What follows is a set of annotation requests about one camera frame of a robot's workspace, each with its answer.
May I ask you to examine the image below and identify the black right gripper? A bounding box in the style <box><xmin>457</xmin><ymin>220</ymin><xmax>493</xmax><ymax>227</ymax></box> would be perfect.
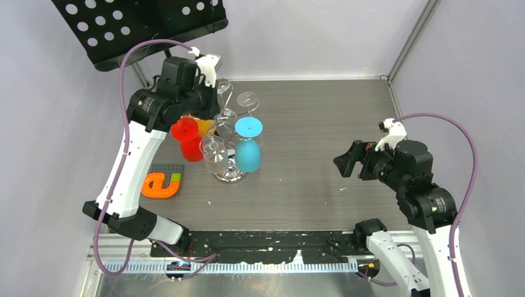
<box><xmin>332</xmin><ymin>137</ymin><xmax>406</xmax><ymax>190</ymax></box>

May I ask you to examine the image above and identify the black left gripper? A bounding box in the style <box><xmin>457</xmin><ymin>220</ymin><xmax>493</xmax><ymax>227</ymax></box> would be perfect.
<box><xmin>180</xmin><ymin>75</ymin><xmax>222</xmax><ymax>120</ymax></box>

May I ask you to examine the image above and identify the blue wine glass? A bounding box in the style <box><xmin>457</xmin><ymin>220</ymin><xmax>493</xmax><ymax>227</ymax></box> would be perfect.
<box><xmin>235</xmin><ymin>116</ymin><xmax>263</xmax><ymax>173</ymax></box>

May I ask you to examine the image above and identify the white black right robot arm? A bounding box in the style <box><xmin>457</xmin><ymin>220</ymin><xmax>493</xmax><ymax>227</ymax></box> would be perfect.
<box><xmin>333</xmin><ymin>140</ymin><xmax>472</xmax><ymax>296</ymax></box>

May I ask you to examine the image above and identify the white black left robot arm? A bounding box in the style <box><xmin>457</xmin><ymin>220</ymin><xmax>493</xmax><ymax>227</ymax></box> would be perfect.
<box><xmin>82</xmin><ymin>54</ymin><xmax>220</xmax><ymax>256</ymax></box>

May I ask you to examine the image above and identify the yellow wine glass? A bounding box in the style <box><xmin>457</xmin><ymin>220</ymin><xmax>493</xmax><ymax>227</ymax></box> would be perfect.
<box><xmin>194</xmin><ymin>118</ymin><xmax>217</xmax><ymax>138</ymax></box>

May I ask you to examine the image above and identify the clear wine glass rear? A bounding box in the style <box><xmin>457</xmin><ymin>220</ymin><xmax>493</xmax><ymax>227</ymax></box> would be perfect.
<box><xmin>217</xmin><ymin>78</ymin><xmax>233</xmax><ymax>121</ymax></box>

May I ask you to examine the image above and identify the red wine glass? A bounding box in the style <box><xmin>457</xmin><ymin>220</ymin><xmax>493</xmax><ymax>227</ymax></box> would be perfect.
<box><xmin>170</xmin><ymin>117</ymin><xmax>203</xmax><ymax>162</ymax></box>

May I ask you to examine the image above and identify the clear wine glass right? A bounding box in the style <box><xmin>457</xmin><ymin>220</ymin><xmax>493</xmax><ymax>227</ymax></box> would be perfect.
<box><xmin>236</xmin><ymin>92</ymin><xmax>260</xmax><ymax>113</ymax></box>

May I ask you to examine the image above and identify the clear ribbed wine glass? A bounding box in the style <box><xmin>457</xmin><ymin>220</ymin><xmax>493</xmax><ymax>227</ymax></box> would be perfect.
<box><xmin>199</xmin><ymin>136</ymin><xmax>228</xmax><ymax>174</ymax></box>

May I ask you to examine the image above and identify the chrome wine glass rack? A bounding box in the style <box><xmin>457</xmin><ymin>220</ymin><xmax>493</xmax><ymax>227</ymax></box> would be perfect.
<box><xmin>208</xmin><ymin>100</ymin><xmax>264</xmax><ymax>184</ymax></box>

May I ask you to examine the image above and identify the grey building baseplate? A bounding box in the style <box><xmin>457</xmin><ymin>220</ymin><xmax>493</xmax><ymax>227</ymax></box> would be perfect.
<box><xmin>149</xmin><ymin>164</ymin><xmax>184</xmax><ymax>196</ymax></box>

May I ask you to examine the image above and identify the lime green building brick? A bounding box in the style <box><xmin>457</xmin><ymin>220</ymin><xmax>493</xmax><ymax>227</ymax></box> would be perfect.
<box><xmin>170</xmin><ymin>173</ymin><xmax>181</xmax><ymax>183</ymax></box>

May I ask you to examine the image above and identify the orange curved toy tube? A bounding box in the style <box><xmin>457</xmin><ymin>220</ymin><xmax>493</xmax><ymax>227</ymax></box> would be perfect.
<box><xmin>141</xmin><ymin>172</ymin><xmax>181</xmax><ymax>200</ymax></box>

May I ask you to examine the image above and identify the black music stand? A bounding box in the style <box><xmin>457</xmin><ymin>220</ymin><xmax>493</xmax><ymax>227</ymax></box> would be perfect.
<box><xmin>53</xmin><ymin>0</ymin><xmax>228</xmax><ymax>72</ymax></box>

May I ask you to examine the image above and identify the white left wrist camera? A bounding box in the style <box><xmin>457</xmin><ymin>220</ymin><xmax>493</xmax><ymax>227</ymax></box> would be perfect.
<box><xmin>188</xmin><ymin>46</ymin><xmax>222</xmax><ymax>88</ymax></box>

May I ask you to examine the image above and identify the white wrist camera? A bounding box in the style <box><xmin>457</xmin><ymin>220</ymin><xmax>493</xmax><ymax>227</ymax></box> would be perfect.
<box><xmin>188</xmin><ymin>46</ymin><xmax>222</xmax><ymax>88</ymax></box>
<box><xmin>375</xmin><ymin>118</ymin><xmax>407</xmax><ymax>151</ymax></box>

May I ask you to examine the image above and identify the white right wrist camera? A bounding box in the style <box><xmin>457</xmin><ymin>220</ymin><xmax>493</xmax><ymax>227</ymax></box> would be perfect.
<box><xmin>375</xmin><ymin>118</ymin><xmax>407</xmax><ymax>151</ymax></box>

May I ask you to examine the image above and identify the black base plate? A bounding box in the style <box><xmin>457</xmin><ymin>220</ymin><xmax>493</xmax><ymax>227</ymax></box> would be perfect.
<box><xmin>150</xmin><ymin>231</ymin><xmax>372</xmax><ymax>264</ymax></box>

